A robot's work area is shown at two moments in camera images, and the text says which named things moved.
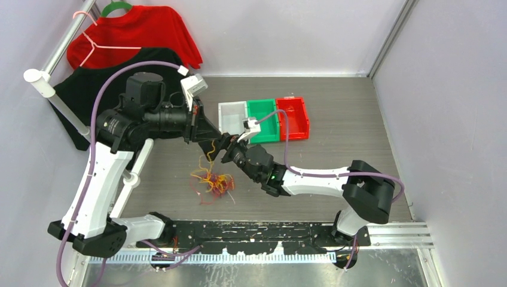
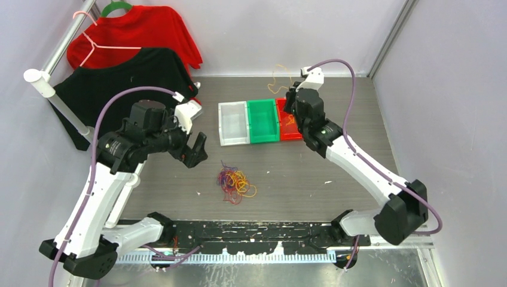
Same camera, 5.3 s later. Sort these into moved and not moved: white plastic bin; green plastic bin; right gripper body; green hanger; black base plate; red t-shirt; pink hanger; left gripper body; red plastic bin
Moved: right gripper body; left gripper body
Not moved: red plastic bin; white plastic bin; green hanger; red t-shirt; black base plate; pink hanger; green plastic bin
